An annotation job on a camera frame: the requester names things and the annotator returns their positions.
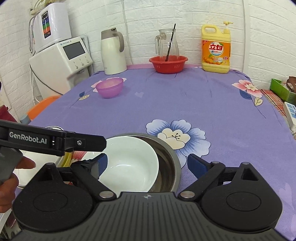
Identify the white thermos jug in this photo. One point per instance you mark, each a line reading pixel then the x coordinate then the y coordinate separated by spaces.
pixel 112 51

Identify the orange plastic basin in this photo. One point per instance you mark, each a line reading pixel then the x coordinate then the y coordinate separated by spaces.
pixel 41 106

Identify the person's left hand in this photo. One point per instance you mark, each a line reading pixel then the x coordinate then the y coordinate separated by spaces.
pixel 8 188

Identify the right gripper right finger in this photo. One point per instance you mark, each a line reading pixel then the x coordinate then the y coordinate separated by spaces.
pixel 235 198

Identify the purple floral tablecloth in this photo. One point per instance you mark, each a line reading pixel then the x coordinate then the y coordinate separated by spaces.
pixel 222 123

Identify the purple plastic bowl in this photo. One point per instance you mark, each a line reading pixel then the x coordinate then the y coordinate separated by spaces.
pixel 110 87

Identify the red plastic basket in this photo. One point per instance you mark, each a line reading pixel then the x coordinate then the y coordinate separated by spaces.
pixel 175 64

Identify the white water dispenser machine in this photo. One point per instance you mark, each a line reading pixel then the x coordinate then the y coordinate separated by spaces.
pixel 60 67

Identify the stainless steel bowl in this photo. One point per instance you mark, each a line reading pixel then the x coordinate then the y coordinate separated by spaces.
pixel 169 175

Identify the white blue box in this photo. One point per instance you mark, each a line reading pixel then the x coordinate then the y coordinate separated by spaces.
pixel 290 110

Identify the green box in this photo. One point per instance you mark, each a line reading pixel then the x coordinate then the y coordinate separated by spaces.
pixel 282 91

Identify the white ceramic bowl red pattern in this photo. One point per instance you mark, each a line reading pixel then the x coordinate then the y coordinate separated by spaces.
pixel 129 164

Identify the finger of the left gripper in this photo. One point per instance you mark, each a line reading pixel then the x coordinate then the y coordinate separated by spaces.
pixel 89 143

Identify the clear glass pitcher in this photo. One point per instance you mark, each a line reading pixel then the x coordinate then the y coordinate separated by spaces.
pixel 162 41

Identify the yellow dish soap bottle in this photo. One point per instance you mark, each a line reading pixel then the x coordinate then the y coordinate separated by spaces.
pixel 216 48

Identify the yellow plastic plate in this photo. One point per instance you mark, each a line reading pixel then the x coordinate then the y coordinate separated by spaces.
pixel 66 160

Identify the black stirring stick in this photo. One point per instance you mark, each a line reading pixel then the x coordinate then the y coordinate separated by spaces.
pixel 171 40

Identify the grey pipe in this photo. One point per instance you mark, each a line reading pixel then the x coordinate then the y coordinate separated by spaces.
pixel 25 119

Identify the white water purifier box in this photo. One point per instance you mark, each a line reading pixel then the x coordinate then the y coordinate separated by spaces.
pixel 50 26

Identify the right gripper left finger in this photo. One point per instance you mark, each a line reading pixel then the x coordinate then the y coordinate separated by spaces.
pixel 58 199

